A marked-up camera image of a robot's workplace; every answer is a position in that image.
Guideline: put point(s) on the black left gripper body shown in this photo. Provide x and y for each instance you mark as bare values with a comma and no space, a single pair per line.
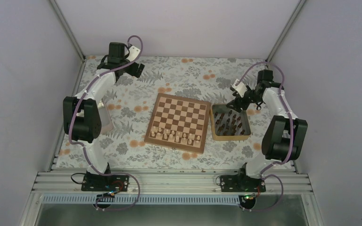
133,72

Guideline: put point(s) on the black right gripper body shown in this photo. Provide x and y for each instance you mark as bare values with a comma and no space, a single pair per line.
237,100

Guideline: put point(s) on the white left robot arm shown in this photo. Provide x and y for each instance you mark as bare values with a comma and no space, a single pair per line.
82,120

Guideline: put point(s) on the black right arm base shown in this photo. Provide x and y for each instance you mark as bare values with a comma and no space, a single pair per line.
235,183

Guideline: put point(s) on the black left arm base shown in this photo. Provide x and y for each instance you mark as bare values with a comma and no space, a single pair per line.
99,183

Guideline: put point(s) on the metal tin under left arm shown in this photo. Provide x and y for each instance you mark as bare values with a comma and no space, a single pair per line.
107,124

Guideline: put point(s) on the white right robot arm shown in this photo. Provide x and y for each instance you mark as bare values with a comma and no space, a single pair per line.
284,137

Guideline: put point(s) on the yellow metal tin box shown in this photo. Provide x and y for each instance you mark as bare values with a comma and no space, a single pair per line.
228,125

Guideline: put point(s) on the wooden chessboard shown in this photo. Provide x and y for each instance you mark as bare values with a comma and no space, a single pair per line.
177,115

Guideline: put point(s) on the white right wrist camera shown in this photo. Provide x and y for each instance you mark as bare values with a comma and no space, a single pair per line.
239,87

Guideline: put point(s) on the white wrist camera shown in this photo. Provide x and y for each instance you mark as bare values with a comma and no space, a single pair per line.
133,54
239,87

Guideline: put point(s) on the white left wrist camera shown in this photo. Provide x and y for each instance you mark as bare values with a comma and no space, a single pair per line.
133,54

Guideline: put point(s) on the aluminium rail frame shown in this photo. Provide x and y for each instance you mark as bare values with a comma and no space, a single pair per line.
171,182

